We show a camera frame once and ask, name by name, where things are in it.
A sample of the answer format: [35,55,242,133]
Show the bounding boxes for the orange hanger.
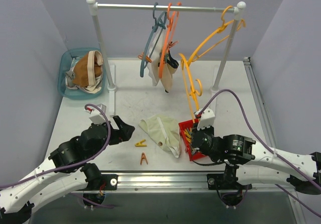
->
[158,3,180,79]

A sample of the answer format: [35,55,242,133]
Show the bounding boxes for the red plastic bin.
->
[179,119,205,161]

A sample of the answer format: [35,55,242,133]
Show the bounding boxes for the pale yellow underwear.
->
[138,114,181,158]

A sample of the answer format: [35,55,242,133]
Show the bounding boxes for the yellow hanger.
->
[186,2,246,65]
[179,53,203,123]

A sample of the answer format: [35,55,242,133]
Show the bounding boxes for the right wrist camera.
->
[194,108,215,131]

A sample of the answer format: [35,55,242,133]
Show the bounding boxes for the orange clothespin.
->
[140,152,148,165]

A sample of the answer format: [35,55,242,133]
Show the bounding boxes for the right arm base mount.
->
[207,165,248,191]

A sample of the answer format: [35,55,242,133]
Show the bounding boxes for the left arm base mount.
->
[83,174,118,191]

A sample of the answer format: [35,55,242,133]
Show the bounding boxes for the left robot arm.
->
[1,116,135,223]

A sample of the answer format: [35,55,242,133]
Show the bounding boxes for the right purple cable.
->
[198,88,321,219]

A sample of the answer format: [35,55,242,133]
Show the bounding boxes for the blue-grey hanger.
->
[138,2,167,77]

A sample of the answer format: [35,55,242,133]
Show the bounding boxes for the beige underwear navy trim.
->
[160,52,179,93]

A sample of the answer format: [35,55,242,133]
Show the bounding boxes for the pile of underwear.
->
[65,57,103,94]

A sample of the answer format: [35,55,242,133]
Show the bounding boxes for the aluminium rail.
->
[27,57,298,194]

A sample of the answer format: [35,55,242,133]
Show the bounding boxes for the white clothes rack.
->
[86,0,234,116]

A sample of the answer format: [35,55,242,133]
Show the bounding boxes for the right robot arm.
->
[191,129,320,195]

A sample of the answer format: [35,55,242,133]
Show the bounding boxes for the teal plastic basket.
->
[57,47,106,100]

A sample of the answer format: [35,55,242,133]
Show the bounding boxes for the yellow clothespin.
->
[134,139,147,147]

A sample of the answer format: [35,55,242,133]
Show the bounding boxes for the white underwear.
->
[147,28,166,86]

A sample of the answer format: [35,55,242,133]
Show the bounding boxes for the clothespins in bin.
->
[183,128,192,144]

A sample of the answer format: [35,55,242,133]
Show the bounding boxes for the brown underwear cream waistband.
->
[72,50,104,92]

